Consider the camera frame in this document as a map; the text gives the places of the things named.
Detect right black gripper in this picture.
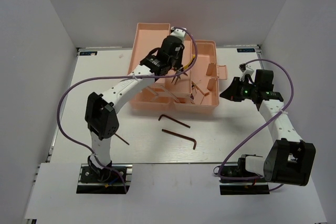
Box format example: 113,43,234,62
220,77,258,102

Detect yellow needle nose pliers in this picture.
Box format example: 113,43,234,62
171,55,196,85

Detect pink plastic tool box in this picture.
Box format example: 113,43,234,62
127,23,228,116

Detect long hex key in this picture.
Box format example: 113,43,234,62
158,114,191,129
161,129,197,150

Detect small dark hex key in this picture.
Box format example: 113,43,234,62
115,134,130,146

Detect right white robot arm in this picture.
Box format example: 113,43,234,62
218,69,316,186

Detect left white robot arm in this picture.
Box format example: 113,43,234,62
85,29,185,182

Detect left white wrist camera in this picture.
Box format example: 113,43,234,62
170,27,187,43

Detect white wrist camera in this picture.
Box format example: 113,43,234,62
239,63,254,81
170,27,187,43

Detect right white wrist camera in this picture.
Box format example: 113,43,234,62
239,63,254,81

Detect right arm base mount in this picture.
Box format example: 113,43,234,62
219,164,270,196

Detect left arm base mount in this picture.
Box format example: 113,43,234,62
76,164,132,195

